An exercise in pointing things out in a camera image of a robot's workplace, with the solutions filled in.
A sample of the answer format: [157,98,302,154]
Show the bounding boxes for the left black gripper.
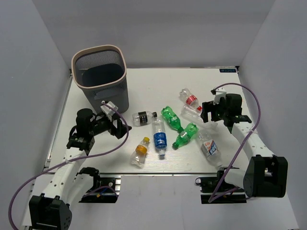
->
[90,113,132,139]

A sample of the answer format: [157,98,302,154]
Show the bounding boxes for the black label clear bottle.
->
[132,111,157,127]

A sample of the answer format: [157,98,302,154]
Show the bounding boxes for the green bottle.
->
[172,123,199,150]
[161,106,184,133]

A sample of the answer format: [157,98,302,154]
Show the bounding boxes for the orange cap crushed bottle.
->
[130,137,150,168]

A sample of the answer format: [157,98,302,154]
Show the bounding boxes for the red label clear bottle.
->
[179,88,202,112]

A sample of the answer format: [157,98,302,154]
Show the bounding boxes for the white blue label bottle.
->
[197,129,223,168]

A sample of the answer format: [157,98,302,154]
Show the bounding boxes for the blue label clear bottle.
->
[152,117,167,159]

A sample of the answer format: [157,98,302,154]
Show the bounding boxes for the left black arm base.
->
[80,174,121,204]

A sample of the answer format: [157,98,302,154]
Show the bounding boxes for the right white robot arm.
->
[201,93,288,198]

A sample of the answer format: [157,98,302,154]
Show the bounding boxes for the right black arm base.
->
[195,167,248,205]

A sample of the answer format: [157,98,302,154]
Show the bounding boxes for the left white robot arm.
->
[29,104,132,230]

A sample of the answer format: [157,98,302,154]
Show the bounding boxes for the grey mesh waste bin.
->
[71,45,129,113]

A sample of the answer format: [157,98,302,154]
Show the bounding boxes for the clear unlabelled bottle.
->
[181,105,218,129]

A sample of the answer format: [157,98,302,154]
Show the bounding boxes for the blue table corner sticker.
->
[219,69,236,73]

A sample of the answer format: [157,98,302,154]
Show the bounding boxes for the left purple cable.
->
[8,103,130,230]

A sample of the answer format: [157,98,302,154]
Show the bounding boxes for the purple cable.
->
[8,103,130,230]
[208,82,261,203]

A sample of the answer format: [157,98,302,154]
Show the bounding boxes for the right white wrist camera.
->
[211,87,226,105]

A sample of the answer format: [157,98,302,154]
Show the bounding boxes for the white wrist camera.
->
[100,101,118,120]
[211,87,226,105]

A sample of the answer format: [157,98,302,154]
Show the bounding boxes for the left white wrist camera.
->
[100,101,118,120]

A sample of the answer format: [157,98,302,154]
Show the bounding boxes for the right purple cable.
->
[208,82,261,203]

